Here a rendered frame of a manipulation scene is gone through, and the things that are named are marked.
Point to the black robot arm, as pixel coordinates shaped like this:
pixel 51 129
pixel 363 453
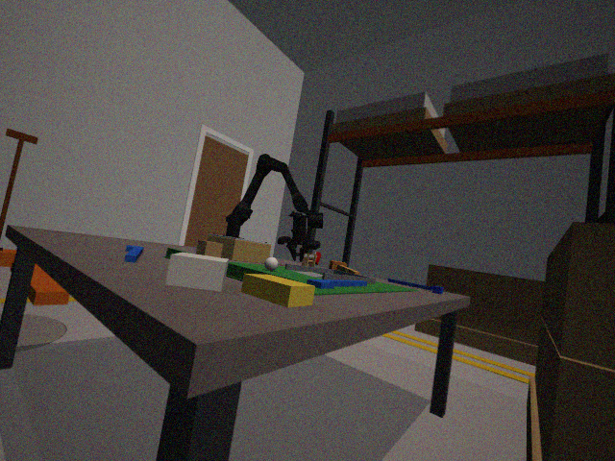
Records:
pixel 243 211

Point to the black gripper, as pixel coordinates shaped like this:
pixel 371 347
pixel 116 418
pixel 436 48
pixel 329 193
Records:
pixel 298 238

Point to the green flat mat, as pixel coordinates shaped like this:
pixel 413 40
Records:
pixel 379 287

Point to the white ball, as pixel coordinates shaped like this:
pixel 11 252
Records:
pixel 271 263

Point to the wooden mallet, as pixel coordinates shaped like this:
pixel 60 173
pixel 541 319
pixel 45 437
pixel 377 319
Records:
pixel 342 266

